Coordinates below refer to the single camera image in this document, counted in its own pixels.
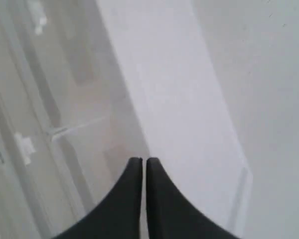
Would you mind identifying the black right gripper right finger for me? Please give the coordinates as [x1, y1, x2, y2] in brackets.
[146, 158, 235, 239]

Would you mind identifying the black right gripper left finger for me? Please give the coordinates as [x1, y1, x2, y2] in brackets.
[56, 157, 143, 239]

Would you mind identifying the clear drawer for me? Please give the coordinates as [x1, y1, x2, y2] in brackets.
[0, 80, 86, 239]
[7, 0, 149, 174]

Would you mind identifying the white plastic drawer cabinet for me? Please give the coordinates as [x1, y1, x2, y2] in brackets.
[0, 0, 299, 239]

